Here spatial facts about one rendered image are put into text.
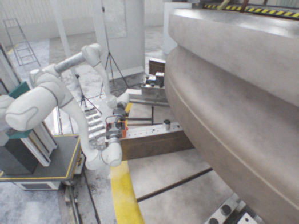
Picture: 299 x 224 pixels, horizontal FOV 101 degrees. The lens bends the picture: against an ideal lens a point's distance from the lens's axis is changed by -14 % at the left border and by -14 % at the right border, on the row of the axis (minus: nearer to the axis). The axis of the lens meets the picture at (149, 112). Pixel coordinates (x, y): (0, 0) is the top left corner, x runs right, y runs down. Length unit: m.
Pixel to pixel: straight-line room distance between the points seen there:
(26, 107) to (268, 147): 1.17
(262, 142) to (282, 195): 0.27
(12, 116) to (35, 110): 0.08
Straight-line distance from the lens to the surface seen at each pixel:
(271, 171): 0.96
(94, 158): 1.06
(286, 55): 0.68
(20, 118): 0.71
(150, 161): 1.74
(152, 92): 2.36
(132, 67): 4.57
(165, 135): 1.53
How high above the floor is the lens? 1.78
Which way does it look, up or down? 38 degrees down
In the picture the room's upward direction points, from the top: straight up
